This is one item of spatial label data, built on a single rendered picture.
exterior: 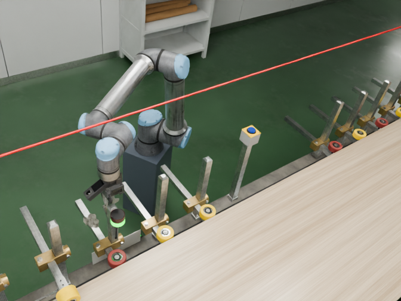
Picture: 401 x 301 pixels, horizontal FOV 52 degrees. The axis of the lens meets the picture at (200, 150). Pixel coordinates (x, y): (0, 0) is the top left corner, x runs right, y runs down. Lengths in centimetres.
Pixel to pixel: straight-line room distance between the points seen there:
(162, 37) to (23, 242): 289
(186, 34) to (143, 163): 267
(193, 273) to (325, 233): 71
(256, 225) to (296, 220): 22
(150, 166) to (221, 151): 114
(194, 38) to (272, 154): 191
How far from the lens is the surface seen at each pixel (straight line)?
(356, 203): 236
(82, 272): 208
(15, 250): 306
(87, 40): 453
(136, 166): 275
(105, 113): 179
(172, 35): 503
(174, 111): 233
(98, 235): 199
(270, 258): 196
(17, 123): 396
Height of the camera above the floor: 249
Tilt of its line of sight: 43 degrees down
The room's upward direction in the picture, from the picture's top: 10 degrees clockwise
